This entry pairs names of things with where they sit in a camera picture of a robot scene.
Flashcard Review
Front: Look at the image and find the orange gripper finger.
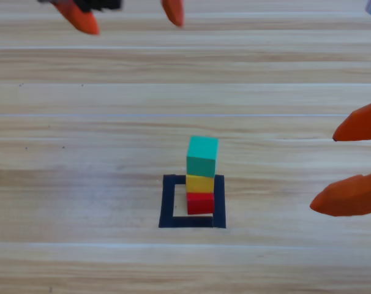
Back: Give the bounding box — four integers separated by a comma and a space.
309, 169, 371, 218
332, 99, 371, 143

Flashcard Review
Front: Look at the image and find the yellow wooden block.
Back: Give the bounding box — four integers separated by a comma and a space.
185, 173, 215, 195

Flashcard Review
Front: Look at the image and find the black tape square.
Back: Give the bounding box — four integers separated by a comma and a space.
158, 174, 227, 230

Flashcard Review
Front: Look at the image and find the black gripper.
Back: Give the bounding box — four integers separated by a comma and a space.
37, 0, 186, 36

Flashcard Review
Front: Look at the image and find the red wooden block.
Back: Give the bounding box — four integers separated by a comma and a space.
186, 191, 215, 216

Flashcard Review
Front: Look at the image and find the green wooden block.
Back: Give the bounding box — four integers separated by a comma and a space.
185, 135, 220, 179

